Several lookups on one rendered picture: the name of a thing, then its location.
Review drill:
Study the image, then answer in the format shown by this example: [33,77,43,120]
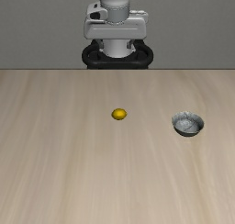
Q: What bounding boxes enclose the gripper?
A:
[84,9,151,50]

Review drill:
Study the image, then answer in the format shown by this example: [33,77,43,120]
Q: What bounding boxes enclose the yellow lemon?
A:
[111,107,129,121]

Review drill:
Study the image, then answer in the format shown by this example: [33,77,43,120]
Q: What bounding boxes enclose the grey metal bowl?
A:
[171,111,206,138]

